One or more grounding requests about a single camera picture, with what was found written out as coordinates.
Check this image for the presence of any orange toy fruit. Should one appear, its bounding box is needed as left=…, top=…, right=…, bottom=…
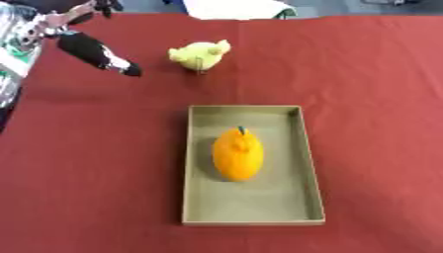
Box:
left=211, top=126, right=267, bottom=183

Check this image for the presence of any yellow soft toy chick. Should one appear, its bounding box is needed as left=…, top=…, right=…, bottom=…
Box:
left=166, top=39, right=234, bottom=74

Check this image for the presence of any tan cardboard box green inside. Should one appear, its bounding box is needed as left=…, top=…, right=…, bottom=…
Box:
left=180, top=104, right=327, bottom=227

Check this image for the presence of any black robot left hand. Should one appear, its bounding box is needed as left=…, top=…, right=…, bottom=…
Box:
left=51, top=0, right=144, bottom=78

